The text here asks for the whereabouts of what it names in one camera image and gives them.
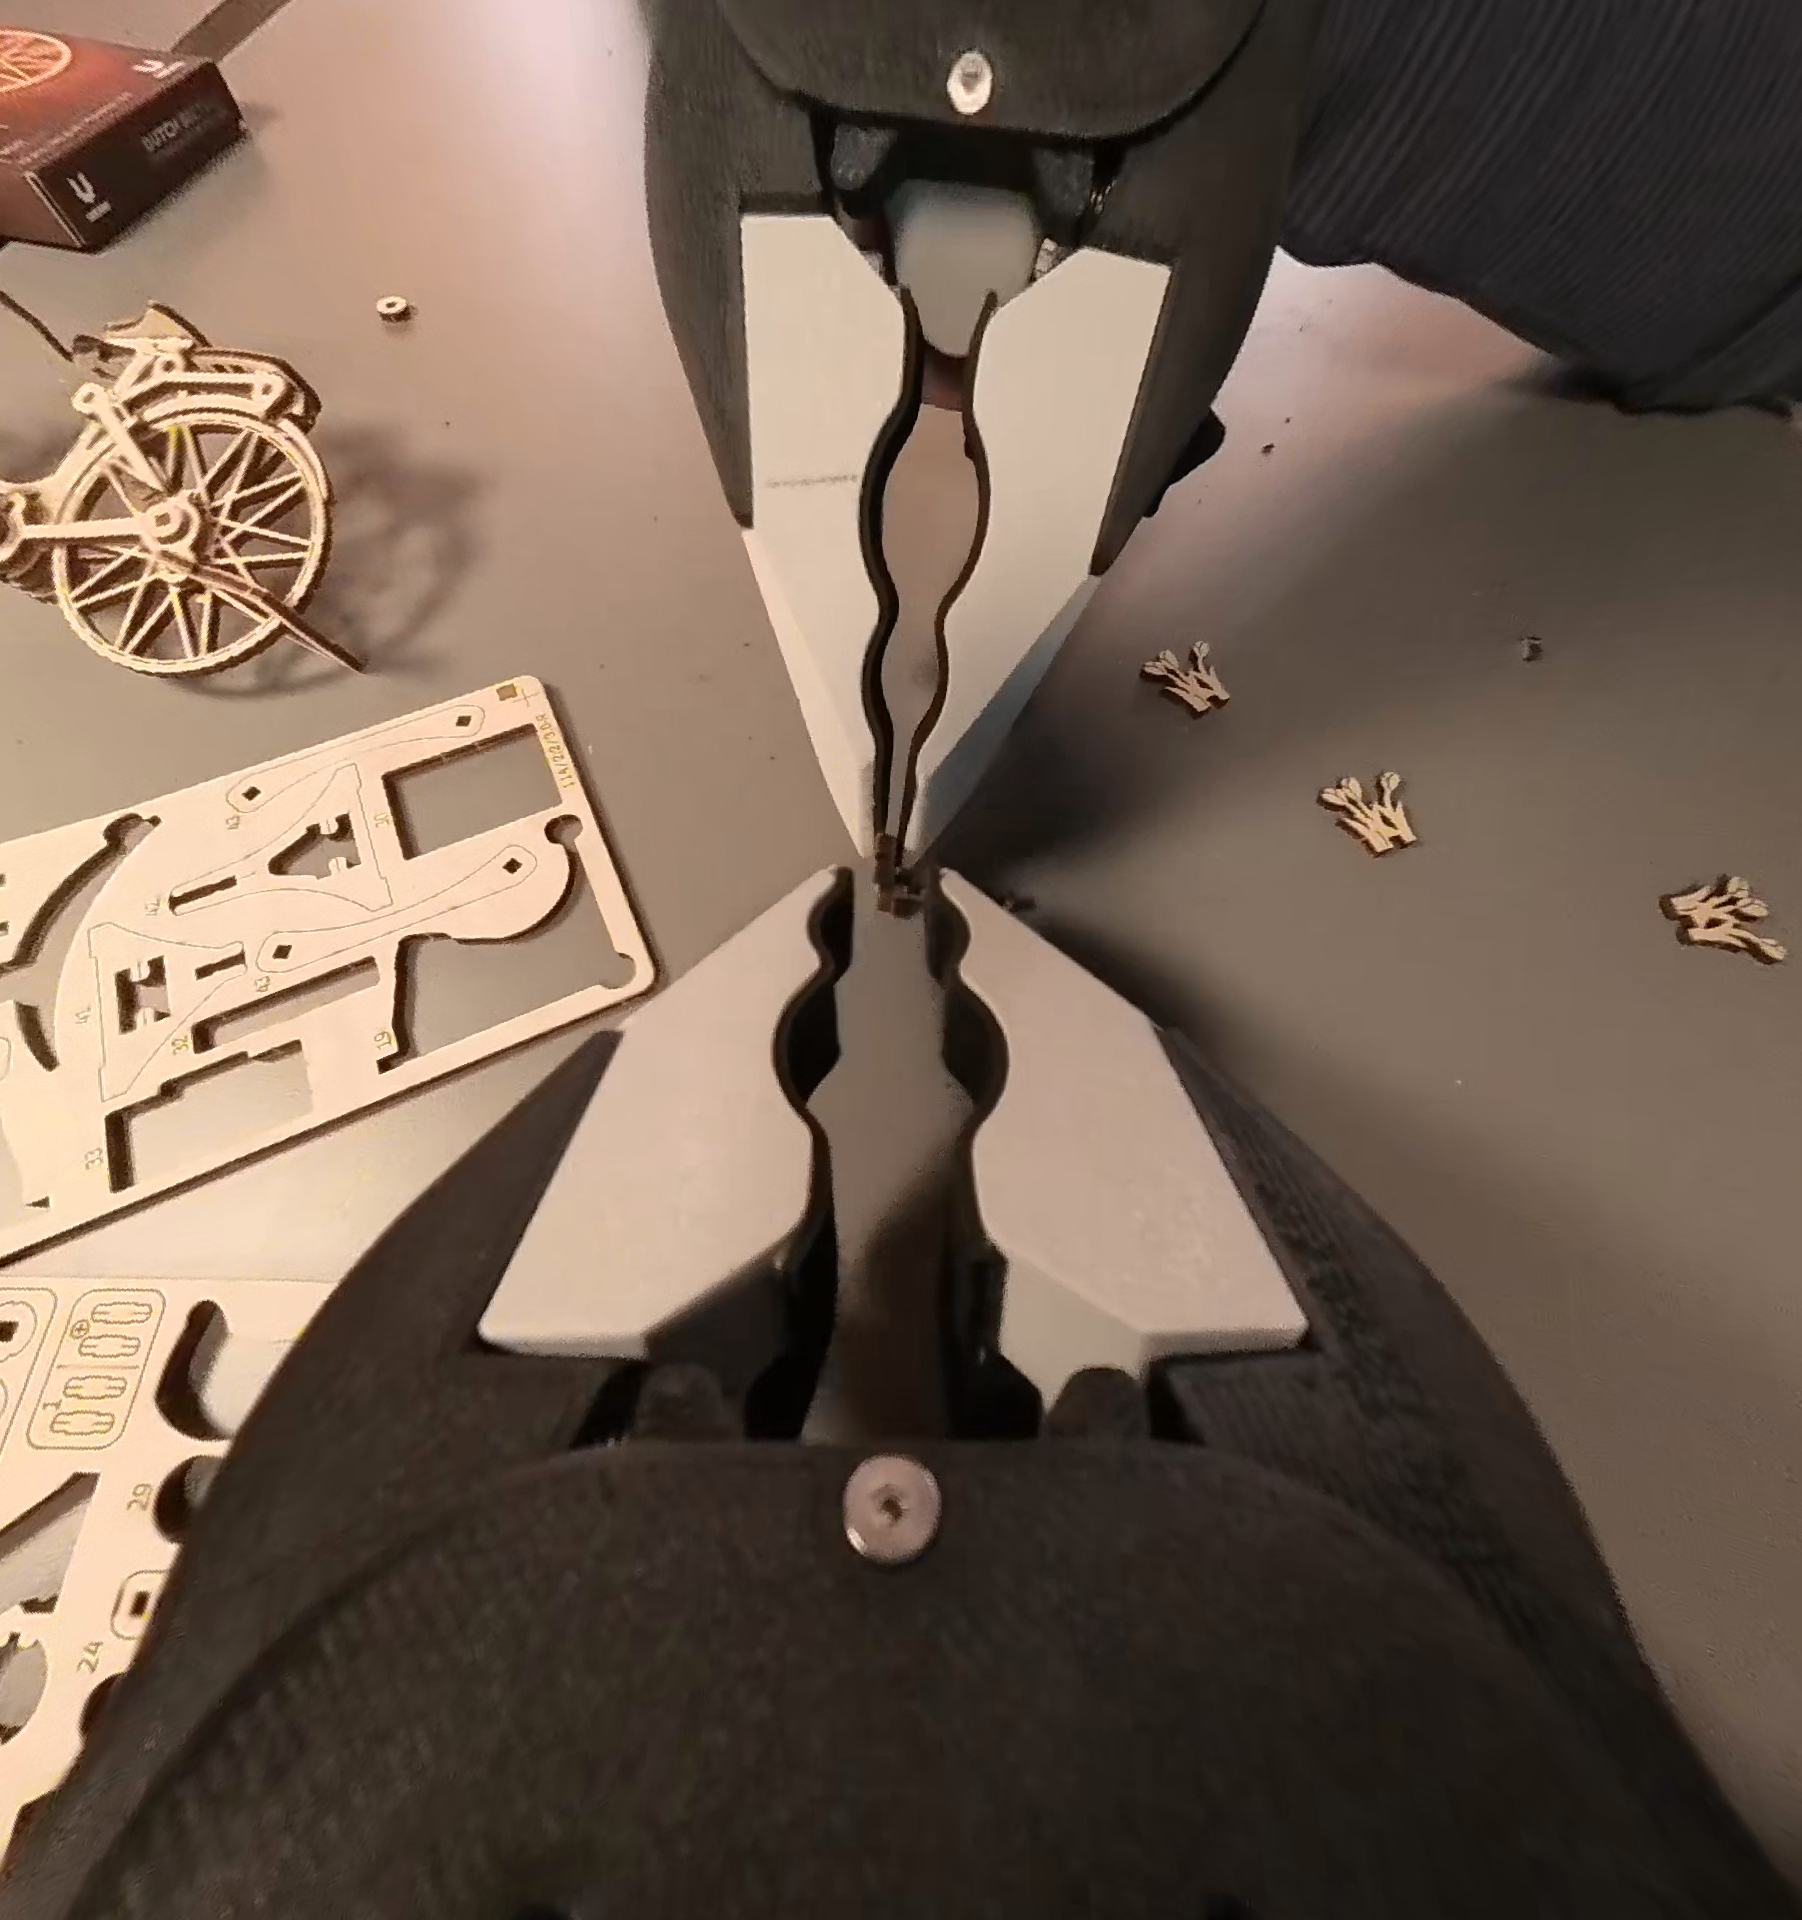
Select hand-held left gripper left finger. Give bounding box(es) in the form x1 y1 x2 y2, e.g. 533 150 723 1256
474 862 861 1358

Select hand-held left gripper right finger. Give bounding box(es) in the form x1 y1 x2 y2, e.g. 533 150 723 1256
924 865 1315 1380

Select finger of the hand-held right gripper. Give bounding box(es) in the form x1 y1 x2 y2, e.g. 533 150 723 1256
741 208 921 851
900 242 1168 869

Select wooden bicycle model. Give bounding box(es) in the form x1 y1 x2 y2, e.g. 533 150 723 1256
0 239 370 680

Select dark model kit box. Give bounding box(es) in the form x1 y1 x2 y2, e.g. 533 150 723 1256
0 0 246 251

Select wooden tulip piece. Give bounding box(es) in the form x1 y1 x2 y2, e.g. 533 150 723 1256
1318 768 1430 860
1661 874 1790 969
1141 637 1236 721

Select wooden part sheet square windows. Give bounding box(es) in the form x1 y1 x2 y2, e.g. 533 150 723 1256
0 676 656 1277

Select wooden part sheet round holes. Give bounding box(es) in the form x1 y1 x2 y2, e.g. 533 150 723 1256
0 1276 338 1848

